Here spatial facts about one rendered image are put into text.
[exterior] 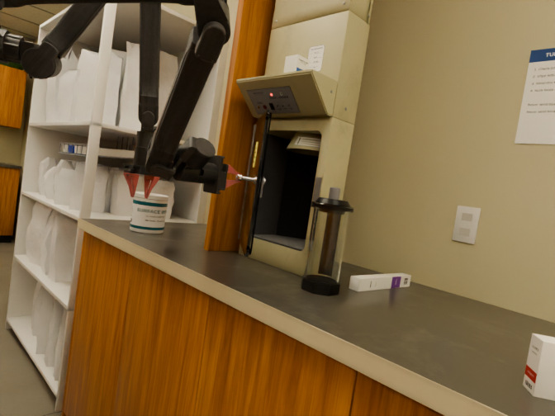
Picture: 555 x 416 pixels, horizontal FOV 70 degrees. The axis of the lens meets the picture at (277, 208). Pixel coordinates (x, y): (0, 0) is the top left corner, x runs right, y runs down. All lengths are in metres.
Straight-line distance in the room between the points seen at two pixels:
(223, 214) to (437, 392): 0.93
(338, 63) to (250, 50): 0.37
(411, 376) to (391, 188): 0.93
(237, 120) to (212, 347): 0.74
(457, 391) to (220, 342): 0.58
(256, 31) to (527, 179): 0.98
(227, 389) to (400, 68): 1.22
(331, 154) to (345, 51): 0.29
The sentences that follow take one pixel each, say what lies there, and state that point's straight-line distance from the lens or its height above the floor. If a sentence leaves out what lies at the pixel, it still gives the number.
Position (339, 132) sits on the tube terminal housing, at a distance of 1.19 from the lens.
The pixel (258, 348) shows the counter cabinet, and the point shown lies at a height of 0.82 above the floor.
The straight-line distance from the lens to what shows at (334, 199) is 1.01.
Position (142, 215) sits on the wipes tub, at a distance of 1.58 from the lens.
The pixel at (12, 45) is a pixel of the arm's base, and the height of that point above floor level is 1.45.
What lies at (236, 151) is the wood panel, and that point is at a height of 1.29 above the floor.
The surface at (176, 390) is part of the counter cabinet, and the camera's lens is 1.24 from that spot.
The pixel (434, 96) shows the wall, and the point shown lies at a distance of 1.51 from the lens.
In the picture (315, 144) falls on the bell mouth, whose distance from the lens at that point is 1.24.
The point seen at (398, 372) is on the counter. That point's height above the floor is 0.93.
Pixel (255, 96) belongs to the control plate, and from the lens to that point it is 1.29.
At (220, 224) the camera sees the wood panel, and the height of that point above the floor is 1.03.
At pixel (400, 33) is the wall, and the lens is 1.67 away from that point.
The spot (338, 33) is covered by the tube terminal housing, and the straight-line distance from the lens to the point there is 1.24.
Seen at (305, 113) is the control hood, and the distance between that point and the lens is 1.19.
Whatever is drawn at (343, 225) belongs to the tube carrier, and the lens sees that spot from 1.00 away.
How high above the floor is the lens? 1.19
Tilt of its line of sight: 3 degrees down
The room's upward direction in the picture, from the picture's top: 9 degrees clockwise
